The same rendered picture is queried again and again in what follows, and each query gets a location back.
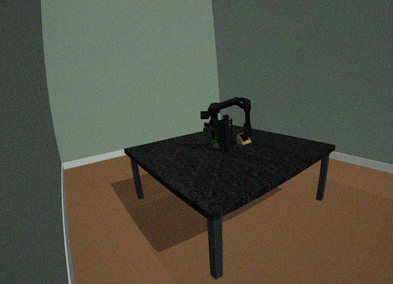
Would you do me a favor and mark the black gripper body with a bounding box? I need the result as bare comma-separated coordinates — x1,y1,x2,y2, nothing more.
203,119,218,132

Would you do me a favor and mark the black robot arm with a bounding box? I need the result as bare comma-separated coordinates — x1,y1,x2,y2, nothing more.
200,97,252,141

